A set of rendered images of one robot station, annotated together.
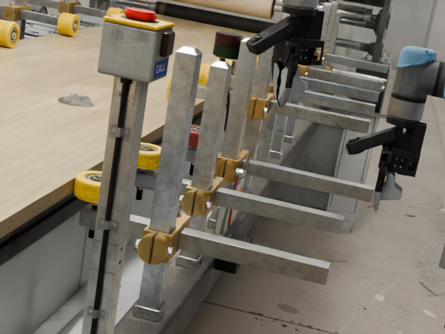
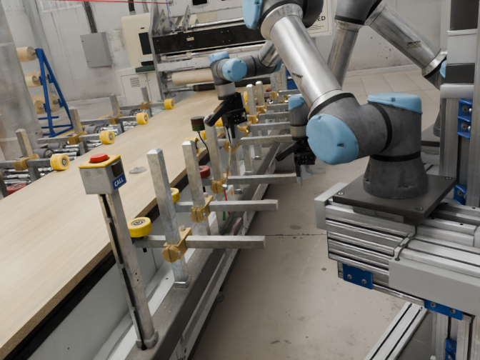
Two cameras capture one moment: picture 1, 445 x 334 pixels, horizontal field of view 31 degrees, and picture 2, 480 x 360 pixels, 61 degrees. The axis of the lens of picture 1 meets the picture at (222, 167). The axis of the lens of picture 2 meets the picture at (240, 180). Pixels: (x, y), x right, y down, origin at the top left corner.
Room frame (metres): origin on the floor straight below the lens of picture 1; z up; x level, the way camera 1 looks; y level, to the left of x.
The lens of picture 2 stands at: (0.13, -0.27, 1.46)
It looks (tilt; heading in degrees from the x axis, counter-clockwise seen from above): 21 degrees down; 6
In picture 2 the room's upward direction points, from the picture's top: 8 degrees counter-clockwise
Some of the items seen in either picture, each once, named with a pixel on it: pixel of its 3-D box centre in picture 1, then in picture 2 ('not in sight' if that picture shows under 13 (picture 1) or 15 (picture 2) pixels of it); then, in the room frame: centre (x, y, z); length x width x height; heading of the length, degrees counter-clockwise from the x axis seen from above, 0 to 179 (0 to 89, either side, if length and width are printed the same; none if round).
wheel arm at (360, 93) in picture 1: (299, 80); (260, 116); (2.51, -0.19, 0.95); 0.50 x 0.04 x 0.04; 79
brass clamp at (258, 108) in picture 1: (259, 105); (232, 143); (2.01, -0.07, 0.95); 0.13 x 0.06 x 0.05; 169
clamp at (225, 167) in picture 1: (229, 164); (220, 182); (1.77, -0.02, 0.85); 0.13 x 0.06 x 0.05; 169
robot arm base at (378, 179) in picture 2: not in sight; (394, 167); (1.10, -0.55, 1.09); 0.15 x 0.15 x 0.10
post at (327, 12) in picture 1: (316, 63); (275, 98); (3.22, -0.30, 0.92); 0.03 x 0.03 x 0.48; 79
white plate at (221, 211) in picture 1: (228, 213); (226, 207); (1.71, -0.03, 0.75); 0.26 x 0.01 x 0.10; 169
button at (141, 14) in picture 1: (140, 17); (98, 158); (1.00, 0.13, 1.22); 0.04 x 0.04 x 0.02
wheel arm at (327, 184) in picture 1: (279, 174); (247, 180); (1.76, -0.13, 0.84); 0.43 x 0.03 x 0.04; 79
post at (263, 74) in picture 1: (252, 135); (233, 159); (1.99, -0.06, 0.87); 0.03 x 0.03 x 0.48; 79
